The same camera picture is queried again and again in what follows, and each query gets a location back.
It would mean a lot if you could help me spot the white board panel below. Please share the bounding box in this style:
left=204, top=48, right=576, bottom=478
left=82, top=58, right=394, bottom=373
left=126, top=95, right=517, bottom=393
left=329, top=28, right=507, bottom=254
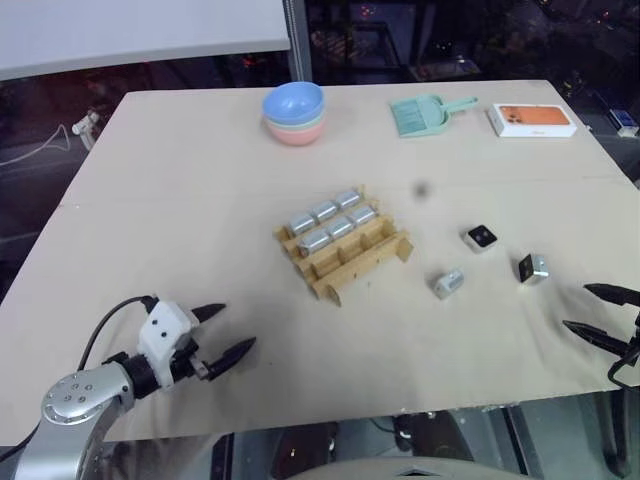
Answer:
left=0, top=0, right=292, bottom=82

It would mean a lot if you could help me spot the white thin cable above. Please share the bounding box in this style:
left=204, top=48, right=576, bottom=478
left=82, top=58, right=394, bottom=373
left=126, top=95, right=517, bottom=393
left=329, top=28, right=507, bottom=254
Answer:
left=0, top=123, right=76, bottom=168

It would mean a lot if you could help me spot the blue plastic bowl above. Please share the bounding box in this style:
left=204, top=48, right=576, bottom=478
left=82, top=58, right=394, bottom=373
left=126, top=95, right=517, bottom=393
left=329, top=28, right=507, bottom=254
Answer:
left=262, top=82, right=324, bottom=122

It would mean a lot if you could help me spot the pink plastic bowl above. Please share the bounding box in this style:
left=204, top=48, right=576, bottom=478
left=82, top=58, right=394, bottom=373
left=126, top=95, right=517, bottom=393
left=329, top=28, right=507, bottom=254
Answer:
left=264, top=115, right=328, bottom=148

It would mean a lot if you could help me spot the green plastic bowl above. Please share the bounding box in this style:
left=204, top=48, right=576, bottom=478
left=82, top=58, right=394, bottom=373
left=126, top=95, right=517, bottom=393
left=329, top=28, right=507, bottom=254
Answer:
left=263, top=105, right=327, bottom=132

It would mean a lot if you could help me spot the white black cube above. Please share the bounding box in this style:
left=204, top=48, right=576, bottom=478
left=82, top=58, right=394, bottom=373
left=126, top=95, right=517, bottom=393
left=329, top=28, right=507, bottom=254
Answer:
left=460, top=225, right=497, bottom=256

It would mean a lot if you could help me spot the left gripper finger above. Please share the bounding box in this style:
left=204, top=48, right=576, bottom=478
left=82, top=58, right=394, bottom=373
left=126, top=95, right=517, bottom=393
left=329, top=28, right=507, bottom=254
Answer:
left=206, top=336, right=258, bottom=382
left=192, top=302, right=228, bottom=326

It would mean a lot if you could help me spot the small white device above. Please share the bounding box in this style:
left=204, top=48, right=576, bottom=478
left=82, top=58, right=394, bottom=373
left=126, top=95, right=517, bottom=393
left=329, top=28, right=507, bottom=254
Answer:
left=71, top=110, right=102, bottom=150

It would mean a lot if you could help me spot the teal plastic dustpan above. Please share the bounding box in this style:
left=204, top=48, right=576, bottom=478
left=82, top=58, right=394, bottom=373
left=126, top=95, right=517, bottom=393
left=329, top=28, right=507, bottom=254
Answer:
left=389, top=95, right=480, bottom=139

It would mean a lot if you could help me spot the grey robot torso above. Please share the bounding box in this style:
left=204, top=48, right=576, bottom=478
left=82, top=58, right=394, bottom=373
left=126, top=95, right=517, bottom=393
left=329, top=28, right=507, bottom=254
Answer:
left=293, top=451, right=532, bottom=480

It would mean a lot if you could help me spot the wooden slotted tray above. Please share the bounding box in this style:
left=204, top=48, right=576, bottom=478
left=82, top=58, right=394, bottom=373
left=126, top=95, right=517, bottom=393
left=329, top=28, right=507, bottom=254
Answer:
left=271, top=183, right=416, bottom=308

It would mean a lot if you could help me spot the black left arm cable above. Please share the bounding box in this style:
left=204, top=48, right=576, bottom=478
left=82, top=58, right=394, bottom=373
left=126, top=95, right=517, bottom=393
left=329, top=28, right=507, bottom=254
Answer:
left=74, top=295, right=157, bottom=372

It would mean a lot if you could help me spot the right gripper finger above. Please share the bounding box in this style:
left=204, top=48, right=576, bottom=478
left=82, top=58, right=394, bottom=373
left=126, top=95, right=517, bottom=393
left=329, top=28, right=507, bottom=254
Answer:
left=562, top=319, right=633, bottom=358
left=583, top=282, right=640, bottom=308

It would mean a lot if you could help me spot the white orange phone box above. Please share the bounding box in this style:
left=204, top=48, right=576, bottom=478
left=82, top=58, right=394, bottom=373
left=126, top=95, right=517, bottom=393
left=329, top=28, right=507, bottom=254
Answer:
left=486, top=102, right=579, bottom=140

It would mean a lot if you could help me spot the teal dustpan brush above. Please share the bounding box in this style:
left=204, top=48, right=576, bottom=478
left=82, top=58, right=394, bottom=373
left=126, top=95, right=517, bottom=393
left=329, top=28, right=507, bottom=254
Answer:
left=391, top=96, right=479, bottom=135

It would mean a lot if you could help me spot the grey metal pillar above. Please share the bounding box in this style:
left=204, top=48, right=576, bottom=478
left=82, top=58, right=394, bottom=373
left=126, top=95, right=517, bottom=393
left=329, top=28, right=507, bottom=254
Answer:
left=281, top=0, right=314, bottom=85

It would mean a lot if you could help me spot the black table leg frame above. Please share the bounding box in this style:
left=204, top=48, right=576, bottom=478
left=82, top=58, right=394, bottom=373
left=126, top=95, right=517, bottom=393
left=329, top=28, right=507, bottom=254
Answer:
left=208, top=432, right=236, bottom=480
left=503, top=390, right=640, bottom=477

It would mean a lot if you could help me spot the blue white small box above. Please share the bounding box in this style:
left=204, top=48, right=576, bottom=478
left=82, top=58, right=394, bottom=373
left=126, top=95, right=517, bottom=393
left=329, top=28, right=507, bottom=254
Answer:
left=606, top=106, right=640, bottom=138

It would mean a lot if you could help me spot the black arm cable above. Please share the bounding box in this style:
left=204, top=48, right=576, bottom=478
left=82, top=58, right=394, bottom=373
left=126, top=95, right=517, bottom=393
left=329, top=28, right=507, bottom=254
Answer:
left=606, top=355, right=640, bottom=389
left=74, top=295, right=157, bottom=372

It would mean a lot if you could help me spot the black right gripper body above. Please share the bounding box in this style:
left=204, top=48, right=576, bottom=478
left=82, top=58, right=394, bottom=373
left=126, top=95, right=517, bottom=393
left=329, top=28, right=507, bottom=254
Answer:
left=617, top=310, right=640, bottom=374

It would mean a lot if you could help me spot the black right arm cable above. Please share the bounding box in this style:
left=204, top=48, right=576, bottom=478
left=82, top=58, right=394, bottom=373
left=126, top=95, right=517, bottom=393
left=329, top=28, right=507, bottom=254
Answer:
left=606, top=355, right=640, bottom=389

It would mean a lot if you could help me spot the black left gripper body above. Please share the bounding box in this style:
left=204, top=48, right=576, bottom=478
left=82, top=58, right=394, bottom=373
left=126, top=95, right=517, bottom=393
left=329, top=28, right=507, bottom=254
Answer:
left=169, top=338, right=211, bottom=384

